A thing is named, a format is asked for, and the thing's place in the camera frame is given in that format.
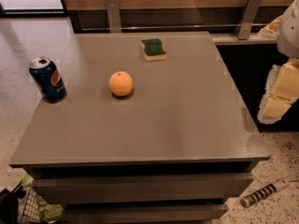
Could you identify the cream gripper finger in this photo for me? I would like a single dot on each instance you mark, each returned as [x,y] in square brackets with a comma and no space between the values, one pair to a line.
[271,29]
[281,92]

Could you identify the green and yellow sponge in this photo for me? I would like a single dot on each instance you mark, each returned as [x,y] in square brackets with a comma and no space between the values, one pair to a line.
[153,50]

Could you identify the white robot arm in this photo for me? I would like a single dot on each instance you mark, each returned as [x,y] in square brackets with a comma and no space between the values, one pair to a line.
[288,32]

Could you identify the blue pepsi can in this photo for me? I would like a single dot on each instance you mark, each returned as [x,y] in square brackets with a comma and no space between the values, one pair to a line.
[47,78]

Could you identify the black white striped tool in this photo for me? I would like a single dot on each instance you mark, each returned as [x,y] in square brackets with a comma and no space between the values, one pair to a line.
[264,193]

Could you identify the grey drawer cabinet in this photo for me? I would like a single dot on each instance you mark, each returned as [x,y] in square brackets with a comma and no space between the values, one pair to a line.
[174,149]

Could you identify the orange fruit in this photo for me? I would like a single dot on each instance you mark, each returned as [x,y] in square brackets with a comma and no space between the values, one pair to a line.
[121,83]

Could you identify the green snack bag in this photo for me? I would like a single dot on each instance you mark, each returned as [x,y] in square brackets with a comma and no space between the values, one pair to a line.
[48,213]

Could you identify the black mesh basket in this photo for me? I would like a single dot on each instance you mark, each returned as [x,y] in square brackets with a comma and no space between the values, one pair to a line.
[15,209]

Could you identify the right metal rail bracket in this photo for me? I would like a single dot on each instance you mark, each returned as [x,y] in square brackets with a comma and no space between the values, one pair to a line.
[243,29]

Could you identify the metal rail bracket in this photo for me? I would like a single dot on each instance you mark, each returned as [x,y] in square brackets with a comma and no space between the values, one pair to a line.
[114,16]
[243,29]

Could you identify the left metal rail bracket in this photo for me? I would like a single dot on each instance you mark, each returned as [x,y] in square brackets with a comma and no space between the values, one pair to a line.
[114,16]

